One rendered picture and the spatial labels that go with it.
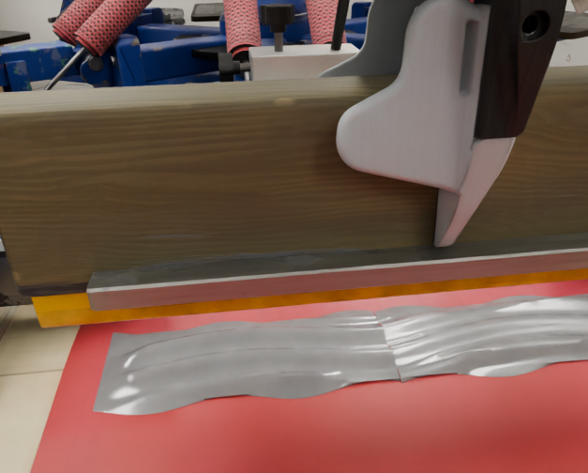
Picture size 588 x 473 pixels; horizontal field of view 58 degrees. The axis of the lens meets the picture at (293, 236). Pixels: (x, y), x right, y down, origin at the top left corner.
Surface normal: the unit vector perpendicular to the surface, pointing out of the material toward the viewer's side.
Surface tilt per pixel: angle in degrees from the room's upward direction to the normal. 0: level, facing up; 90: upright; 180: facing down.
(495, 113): 87
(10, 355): 0
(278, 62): 90
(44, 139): 90
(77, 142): 90
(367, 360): 33
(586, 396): 0
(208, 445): 0
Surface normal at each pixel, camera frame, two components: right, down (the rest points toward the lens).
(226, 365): 0.07, -0.55
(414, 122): 0.12, 0.40
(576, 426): -0.01, -0.87
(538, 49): 0.12, 0.65
